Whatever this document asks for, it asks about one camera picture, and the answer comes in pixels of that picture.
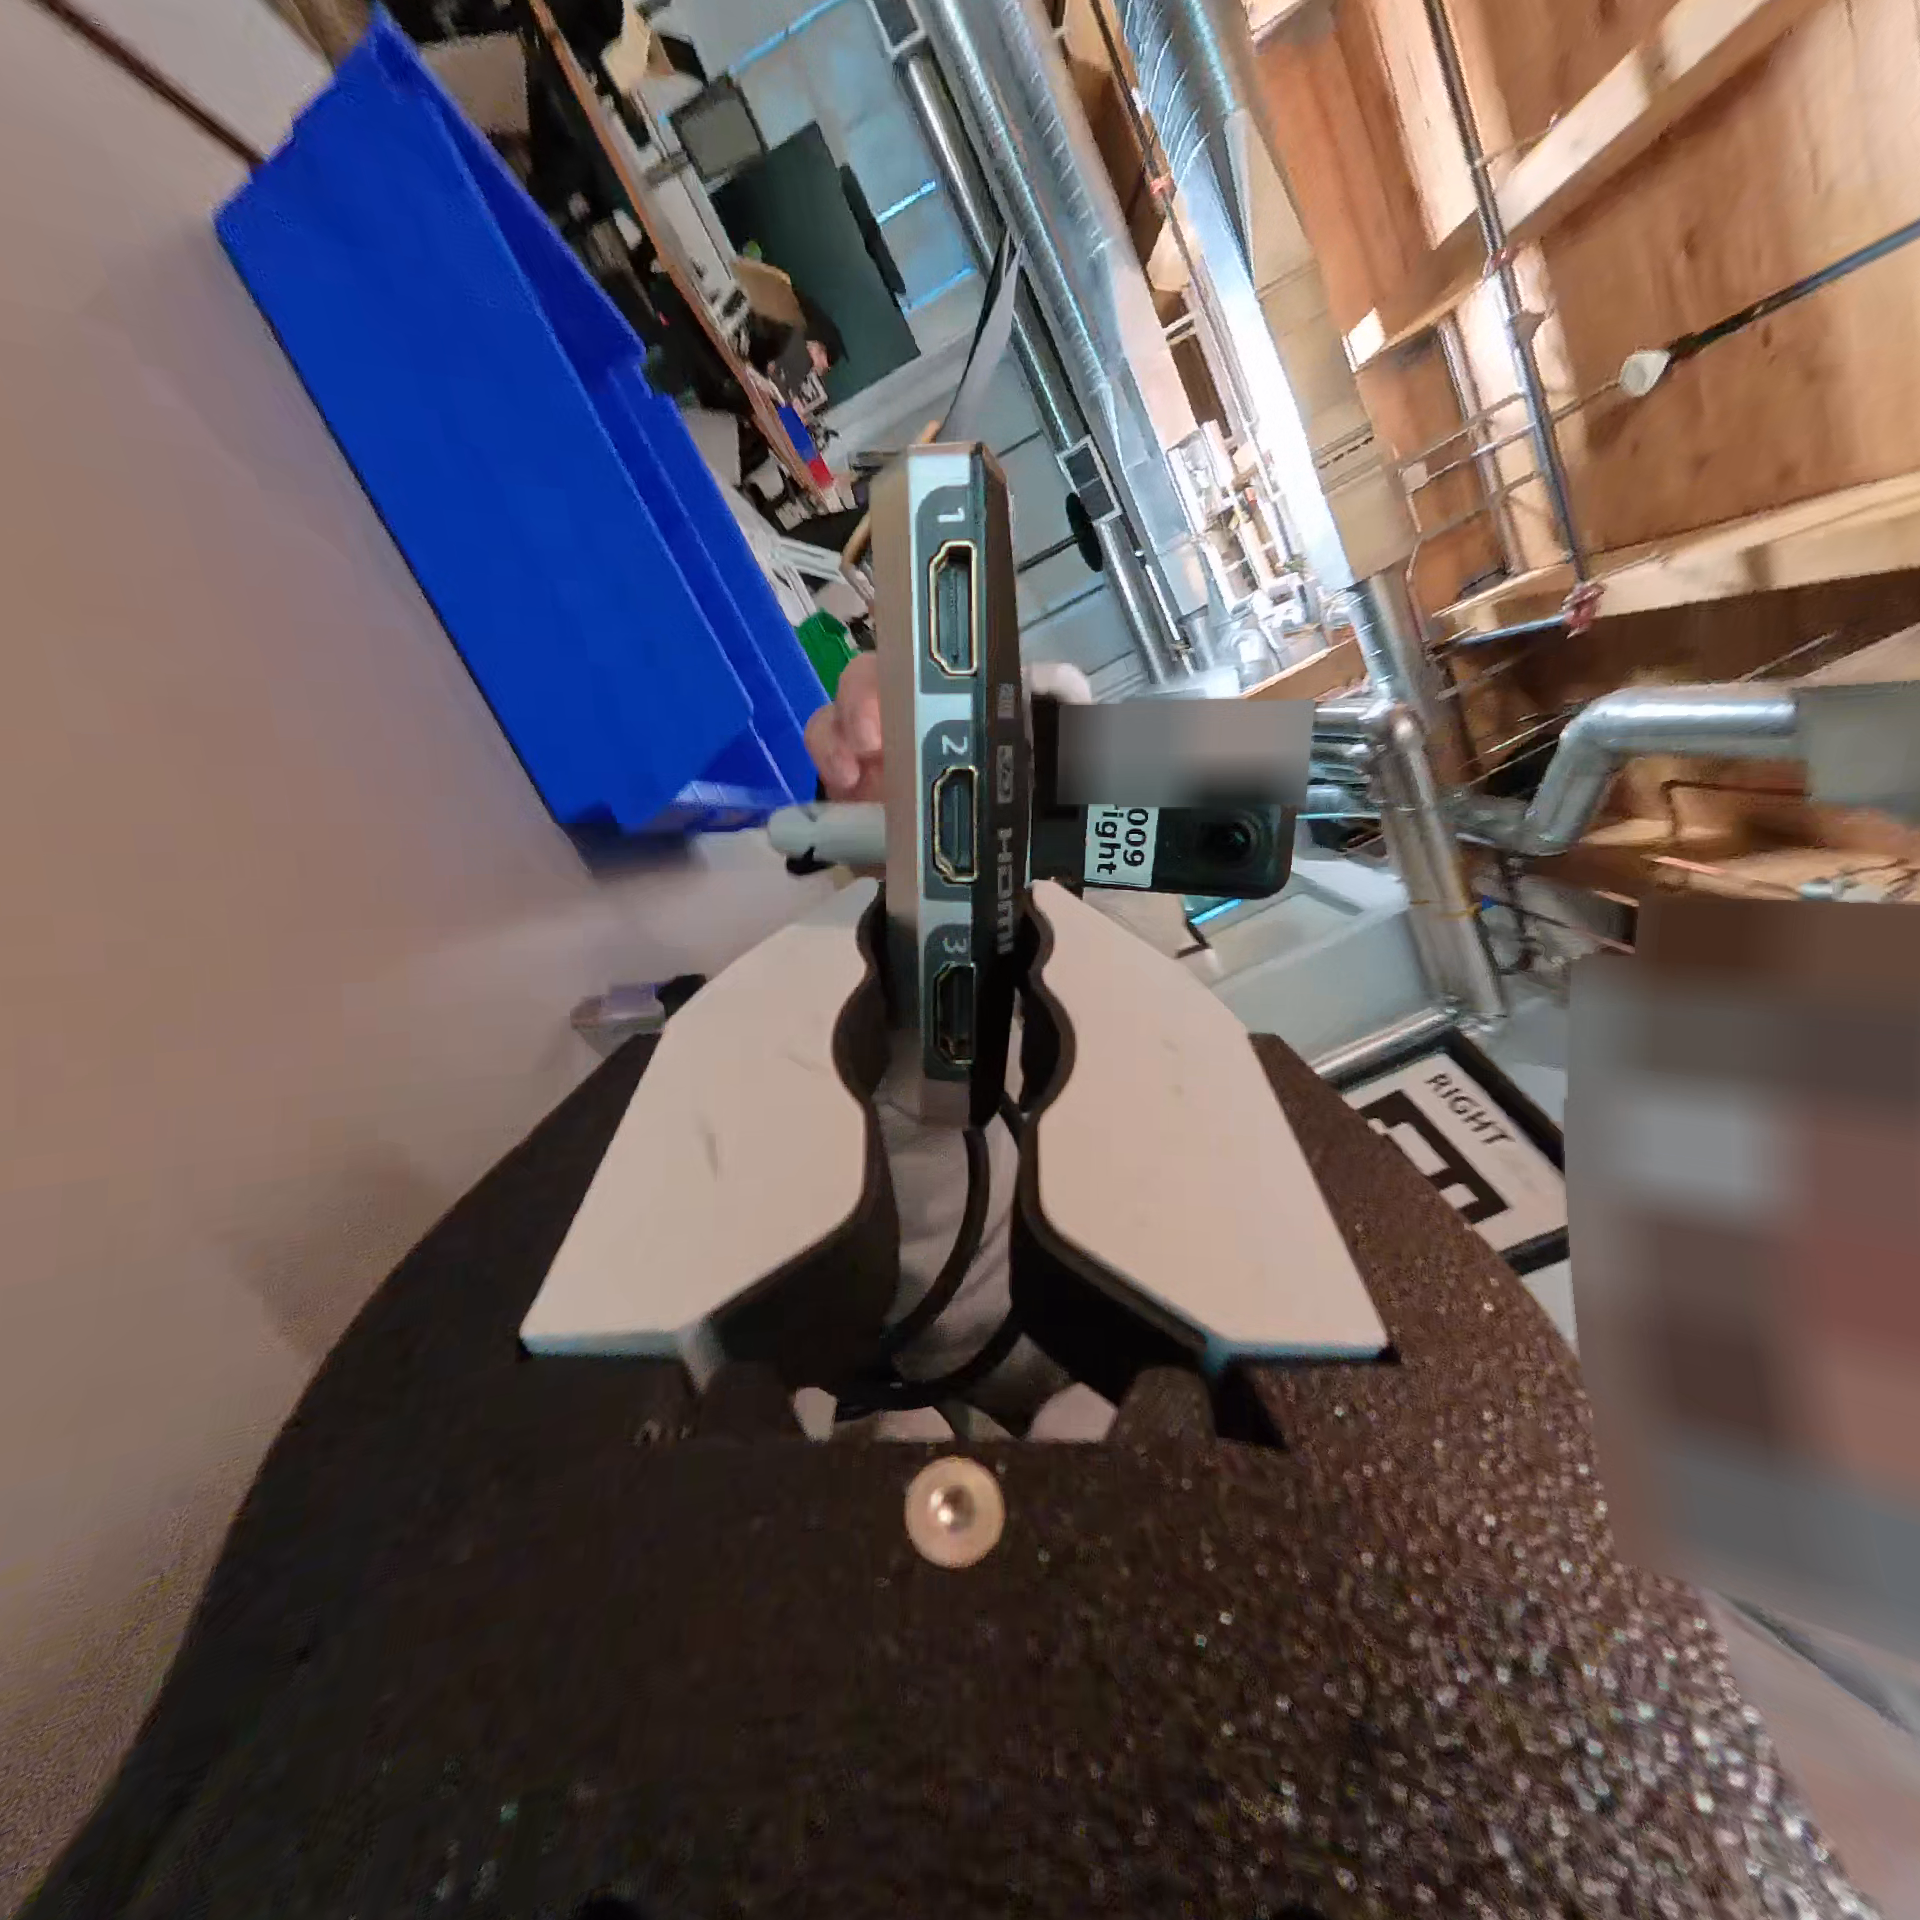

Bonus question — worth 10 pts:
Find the galvanized metal pipe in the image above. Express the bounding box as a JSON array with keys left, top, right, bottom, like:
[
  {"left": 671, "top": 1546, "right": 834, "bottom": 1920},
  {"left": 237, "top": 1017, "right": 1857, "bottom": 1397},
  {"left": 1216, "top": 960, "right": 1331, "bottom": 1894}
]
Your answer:
[{"left": 1511, "top": 679, "right": 1809, "bottom": 860}]

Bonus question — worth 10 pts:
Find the dark green panel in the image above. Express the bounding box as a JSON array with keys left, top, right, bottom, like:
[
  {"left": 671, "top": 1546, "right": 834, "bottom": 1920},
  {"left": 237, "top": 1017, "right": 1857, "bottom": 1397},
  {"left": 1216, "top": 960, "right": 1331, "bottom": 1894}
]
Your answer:
[{"left": 716, "top": 126, "right": 919, "bottom": 412}]

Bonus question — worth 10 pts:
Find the person's right hand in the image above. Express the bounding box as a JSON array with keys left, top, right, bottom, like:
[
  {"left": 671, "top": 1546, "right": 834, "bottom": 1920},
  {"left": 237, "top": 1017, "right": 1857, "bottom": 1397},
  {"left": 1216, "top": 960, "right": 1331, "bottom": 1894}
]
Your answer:
[{"left": 806, "top": 657, "right": 884, "bottom": 805}]

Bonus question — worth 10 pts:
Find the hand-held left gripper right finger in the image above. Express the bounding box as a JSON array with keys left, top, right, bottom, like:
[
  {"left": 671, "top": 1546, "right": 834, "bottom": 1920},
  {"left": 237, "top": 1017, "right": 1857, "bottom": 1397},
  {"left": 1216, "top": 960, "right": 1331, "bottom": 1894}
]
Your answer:
[{"left": 1010, "top": 880, "right": 1396, "bottom": 1371}]

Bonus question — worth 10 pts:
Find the grey video switch box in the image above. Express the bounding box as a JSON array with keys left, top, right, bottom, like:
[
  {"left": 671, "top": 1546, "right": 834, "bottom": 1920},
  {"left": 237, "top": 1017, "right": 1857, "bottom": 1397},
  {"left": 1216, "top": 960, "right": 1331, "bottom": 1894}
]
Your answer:
[{"left": 872, "top": 439, "right": 1046, "bottom": 1126}]

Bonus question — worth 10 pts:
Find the smooth silver ventilation duct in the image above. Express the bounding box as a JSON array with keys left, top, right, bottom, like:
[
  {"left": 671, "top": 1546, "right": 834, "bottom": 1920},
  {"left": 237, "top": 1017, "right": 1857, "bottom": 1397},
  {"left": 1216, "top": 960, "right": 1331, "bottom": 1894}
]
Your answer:
[{"left": 909, "top": 0, "right": 1202, "bottom": 679}]

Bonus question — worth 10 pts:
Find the blue plastic bin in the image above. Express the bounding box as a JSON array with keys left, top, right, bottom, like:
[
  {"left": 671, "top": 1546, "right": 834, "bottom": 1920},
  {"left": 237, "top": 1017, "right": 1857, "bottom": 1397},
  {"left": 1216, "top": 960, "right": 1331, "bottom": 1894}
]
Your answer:
[{"left": 210, "top": 6, "right": 834, "bottom": 840}]

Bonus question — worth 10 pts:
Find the computer monitor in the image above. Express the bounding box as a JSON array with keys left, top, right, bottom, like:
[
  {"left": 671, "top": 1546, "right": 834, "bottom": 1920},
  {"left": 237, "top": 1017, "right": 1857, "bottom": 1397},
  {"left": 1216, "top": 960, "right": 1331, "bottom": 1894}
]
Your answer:
[{"left": 671, "top": 85, "right": 771, "bottom": 171}]

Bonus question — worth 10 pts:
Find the black braided cable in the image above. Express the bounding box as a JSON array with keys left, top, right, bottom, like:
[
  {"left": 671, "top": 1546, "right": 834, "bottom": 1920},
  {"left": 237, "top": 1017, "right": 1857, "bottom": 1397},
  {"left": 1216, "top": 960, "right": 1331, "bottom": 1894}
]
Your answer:
[{"left": 956, "top": 222, "right": 1022, "bottom": 449}]

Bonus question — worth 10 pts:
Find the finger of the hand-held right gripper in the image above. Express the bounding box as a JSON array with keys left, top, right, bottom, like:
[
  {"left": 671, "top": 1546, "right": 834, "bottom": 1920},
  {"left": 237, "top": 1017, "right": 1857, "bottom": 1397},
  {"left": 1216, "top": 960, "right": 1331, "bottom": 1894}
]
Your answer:
[{"left": 771, "top": 805, "right": 884, "bottom": 871}]

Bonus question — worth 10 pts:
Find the thin black usb cable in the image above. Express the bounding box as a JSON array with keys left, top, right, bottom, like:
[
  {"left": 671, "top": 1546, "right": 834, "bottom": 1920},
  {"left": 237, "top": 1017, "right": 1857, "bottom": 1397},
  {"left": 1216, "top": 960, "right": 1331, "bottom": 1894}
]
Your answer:
[{"left": 833, "top": 960, "right": 1046, "bottom": 1423}]

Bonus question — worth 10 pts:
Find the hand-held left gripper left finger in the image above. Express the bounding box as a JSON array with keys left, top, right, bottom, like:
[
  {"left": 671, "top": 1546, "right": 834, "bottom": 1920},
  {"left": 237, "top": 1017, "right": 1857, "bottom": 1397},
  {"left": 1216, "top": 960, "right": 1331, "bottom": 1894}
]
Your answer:
[{"left": 520, "top": 880, "right": 906, "bottom": 1385}]

